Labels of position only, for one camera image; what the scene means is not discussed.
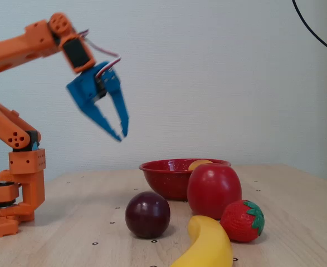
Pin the red speckled bowl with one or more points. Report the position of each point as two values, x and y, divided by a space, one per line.
163 178

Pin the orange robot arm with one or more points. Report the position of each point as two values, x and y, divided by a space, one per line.
26 44

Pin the orange toy peach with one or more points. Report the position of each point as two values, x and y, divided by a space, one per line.
198 164

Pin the dark purple toy plum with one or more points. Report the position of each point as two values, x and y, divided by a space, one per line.
148 214

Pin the red toy strawberry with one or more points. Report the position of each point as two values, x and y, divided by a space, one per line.
238 222

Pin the orange robot base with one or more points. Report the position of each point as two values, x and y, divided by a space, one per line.
29 183

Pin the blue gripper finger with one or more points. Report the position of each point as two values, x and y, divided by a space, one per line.
118 97
100 119

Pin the yellow toy banana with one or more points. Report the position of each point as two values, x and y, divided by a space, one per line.
207 244

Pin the blue gripper body black servo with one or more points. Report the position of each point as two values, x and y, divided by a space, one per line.
83 93

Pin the red toy apple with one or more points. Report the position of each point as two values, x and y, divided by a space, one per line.
213 189

